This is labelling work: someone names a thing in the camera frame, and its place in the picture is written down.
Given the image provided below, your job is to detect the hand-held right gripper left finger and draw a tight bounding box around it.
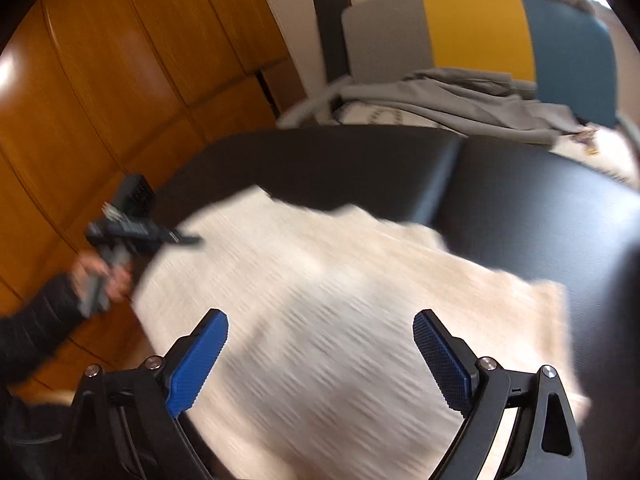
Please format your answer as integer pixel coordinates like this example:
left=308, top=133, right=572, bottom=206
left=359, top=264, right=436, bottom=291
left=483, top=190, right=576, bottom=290
left=70, top=308, right=230, bottom=480

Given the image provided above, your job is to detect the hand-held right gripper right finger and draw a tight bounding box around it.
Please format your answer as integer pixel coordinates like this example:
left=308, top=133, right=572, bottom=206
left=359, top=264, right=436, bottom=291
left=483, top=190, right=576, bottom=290
left=412, top=310, right=588, bottom=480

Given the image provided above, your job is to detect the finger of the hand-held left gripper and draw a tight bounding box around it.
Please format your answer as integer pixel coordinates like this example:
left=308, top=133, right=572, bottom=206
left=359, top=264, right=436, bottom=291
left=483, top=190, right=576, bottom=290
left=150, top=227, right=206, bottom=251

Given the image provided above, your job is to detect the cream knit sweater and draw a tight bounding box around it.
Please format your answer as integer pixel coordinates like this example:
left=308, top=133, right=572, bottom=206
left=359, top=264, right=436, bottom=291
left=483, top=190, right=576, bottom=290
left=131, top=185, right=591, bottom=480

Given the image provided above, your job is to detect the person's left forearm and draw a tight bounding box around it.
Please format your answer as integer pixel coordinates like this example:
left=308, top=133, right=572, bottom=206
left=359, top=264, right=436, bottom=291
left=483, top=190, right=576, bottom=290
left=0, top=272, right=86, bottom=386

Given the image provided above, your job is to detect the person's left hand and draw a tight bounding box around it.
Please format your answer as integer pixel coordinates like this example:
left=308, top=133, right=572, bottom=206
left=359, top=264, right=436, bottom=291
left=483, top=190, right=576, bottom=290
left=72, top=252, right=134, bottom=306

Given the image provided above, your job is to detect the orange wooden wardrobe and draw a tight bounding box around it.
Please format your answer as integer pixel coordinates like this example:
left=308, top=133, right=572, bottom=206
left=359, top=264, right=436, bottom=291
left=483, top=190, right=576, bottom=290
left=0, top=0, right=306, bottom=406

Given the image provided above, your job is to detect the white triangle-patterned cushion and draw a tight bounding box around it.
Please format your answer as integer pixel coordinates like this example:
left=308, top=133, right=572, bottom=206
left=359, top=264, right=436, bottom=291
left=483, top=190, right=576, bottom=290
left=334, top=100, right=451, bottom=128

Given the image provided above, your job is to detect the black upright panel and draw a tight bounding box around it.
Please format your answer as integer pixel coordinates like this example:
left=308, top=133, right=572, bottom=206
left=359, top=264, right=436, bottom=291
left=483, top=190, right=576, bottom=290
left=313, top=0, right=351, bottom=85

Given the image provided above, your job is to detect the white printed cushion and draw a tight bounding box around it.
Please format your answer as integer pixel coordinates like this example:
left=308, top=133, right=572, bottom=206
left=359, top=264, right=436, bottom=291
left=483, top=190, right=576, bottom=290
left=547, top=122, right=640, bottom=186

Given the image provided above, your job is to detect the grey cloth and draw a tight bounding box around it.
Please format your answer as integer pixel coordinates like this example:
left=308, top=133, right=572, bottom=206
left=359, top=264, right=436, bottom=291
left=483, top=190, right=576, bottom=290
left=337, top=67, right=581, bottom=146

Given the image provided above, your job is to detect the grey yellow blue sofa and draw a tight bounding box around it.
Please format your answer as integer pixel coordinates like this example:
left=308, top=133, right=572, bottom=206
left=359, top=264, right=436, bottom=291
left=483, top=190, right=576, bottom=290
left=277, top=0, right=640, bottom=133

